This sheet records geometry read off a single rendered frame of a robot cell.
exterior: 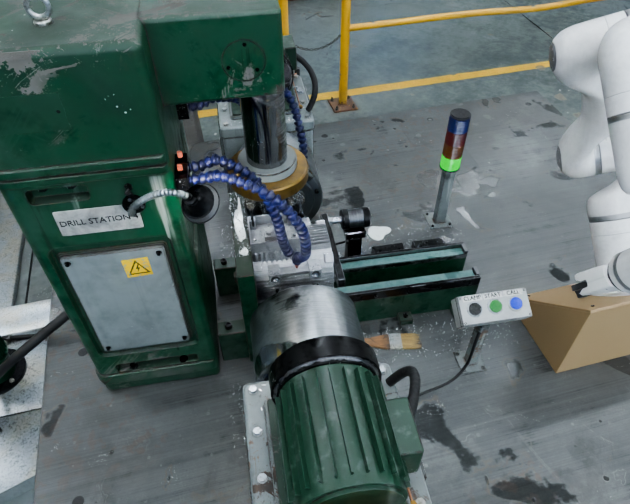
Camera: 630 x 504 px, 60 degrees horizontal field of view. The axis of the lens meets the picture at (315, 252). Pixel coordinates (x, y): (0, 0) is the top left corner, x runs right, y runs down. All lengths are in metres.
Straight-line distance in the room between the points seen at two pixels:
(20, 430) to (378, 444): 1.47
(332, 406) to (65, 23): 0.70
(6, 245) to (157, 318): 2.08
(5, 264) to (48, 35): 2.33
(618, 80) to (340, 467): 0.78
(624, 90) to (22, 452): 1.85
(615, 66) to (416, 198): 1.04
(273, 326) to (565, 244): 1.12
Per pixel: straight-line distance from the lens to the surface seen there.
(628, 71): 1.10
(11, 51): 0.94
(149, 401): 1.52
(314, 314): 1.15
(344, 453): 0.79
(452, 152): 1.71
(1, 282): 3.12
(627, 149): 1.10
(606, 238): 1.57
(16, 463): 2.01
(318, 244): 1.37
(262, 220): 1.40
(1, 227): 3.43
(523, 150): 2.33
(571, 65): 1.26
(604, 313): 1.46
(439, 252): 1.64
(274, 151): 1.16
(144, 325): 1.32
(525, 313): 1.38
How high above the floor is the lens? 2.07
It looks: 46 degrees down
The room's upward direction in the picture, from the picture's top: straight up
